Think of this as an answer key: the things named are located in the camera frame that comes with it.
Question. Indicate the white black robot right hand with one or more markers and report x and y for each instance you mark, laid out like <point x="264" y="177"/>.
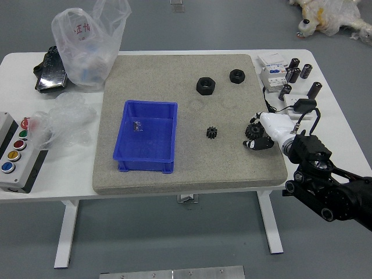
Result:
<point x="276" y="126"/>

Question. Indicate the large black gear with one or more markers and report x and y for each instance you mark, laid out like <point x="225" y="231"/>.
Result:
<point x="253" y="130"/>

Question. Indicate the blue plastic box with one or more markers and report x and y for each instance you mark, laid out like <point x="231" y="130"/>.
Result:
<point x="148" y="139"/>

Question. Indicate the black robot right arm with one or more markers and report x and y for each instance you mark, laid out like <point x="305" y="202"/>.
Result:
<point x="311" y="145"/>

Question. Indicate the small black hex nut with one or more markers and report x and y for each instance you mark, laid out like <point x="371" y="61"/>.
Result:
<point x="237" y="76"/>

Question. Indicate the big black hex nut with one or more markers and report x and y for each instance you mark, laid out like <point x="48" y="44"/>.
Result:
<point x="206" y="86"/>

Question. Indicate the grey push-button control box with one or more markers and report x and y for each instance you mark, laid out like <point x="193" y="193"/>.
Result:
<point x="17" y="162"/>

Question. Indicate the white power socket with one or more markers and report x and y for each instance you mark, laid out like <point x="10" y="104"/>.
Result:
<point x="290" y="100"/>

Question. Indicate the black cylindrical capacitor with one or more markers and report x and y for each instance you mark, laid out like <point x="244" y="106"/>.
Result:
<point x="296" y="63"/>
<point x="296" y="75"/>
<point x="315" y="90"/>
<point x="306" y="71"/>
<point x="285" y="92"/>
<point x="289" y="75"/>

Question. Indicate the black plug adapter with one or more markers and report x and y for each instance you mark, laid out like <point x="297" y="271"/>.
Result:
<point x="304" y="105"/>

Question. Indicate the white circuit breaker module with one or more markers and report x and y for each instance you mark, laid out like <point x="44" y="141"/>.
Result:
<point x="271" y="74"/>

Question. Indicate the small black gear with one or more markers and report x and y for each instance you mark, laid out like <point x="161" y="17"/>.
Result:
<point x="212" y="133"/>

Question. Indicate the white table leg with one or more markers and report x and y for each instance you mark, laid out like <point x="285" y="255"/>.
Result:
<point x="66" y="232"/>
<point x="270" y="223"/>

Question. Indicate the grey-brown foam mat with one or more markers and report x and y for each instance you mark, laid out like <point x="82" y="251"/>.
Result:
<point x="180" y="72"/>

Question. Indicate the plush toy in plastic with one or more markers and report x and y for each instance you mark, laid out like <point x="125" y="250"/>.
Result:
<point x="328" y="17"/>

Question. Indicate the small metal part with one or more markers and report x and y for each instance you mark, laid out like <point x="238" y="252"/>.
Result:
<point x="137" y="126"/>

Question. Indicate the small metal floor plate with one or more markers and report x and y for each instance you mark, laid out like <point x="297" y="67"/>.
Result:
<point x="177" y="5"/>

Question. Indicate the large metal floor plate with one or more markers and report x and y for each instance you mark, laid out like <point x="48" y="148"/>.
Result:
<point x="174" y="273"/>

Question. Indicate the clear plastic bag red print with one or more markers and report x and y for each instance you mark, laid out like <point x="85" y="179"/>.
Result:
<point x="87" y="55"/>

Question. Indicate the crumpled clear plastic wrap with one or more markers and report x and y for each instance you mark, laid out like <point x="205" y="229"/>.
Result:
<point x="67" y="116"/>

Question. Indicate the black plastic tray package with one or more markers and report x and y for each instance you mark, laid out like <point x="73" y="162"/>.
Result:
<point x="50" y="74"/>

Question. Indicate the metal bracket under table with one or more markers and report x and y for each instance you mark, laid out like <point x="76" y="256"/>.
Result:
<point x="188" y="198"/>

